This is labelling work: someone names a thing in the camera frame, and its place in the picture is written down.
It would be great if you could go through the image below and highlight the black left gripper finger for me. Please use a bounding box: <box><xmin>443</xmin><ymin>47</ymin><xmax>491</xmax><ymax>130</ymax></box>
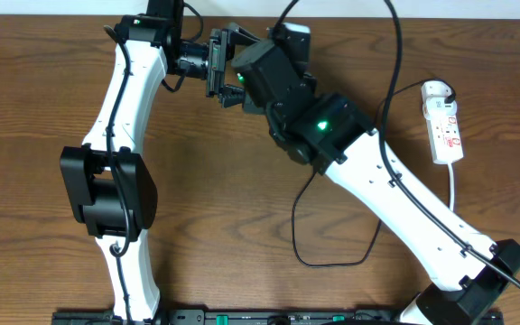
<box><xmin>227</xmin><ymin>23</ymin><xmax>260</xmax><ymax>46</ymax></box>
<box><xmin>218</xmin><ymin>84</ymin><xmax>246</xmax><ymax>108</ymax></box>

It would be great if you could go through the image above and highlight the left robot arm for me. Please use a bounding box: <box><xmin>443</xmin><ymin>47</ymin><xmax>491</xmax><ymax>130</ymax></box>
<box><xmin>60</xmin><ymin>1</ymin><xmax>259</xmax><ymax>324</ymax></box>

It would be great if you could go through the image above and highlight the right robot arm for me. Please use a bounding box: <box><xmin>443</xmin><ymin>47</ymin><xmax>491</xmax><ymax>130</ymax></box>
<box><xmin>232</xmin><ymin>40</ymin><xmax>520</xmax><ymax>324</ymax></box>

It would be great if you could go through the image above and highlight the white USB charger plug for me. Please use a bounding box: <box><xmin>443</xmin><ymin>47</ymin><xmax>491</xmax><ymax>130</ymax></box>
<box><xmin>421</xmin><ymin>79</ymin><xmax>452</xmax><ymax>101</ymax></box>

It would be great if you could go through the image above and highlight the white power strip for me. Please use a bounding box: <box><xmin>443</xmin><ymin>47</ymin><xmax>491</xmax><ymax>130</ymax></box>
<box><xmin>422</xmin><ymin>97</ymin><xmax>464</xmax><ymax>164</ymax></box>

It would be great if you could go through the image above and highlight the black USB charging cable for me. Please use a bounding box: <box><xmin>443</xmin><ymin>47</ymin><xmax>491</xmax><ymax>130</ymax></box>
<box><xmin>291</xmin><ymin>78</ymin><xmax>458</xmax><ymax>269</ymax></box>

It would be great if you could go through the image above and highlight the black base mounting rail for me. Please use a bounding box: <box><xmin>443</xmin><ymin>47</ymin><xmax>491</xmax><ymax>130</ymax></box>
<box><xmin>51</xmin><ymin>308</ymin><xmax>505</xmax><ymax>325</ymax></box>

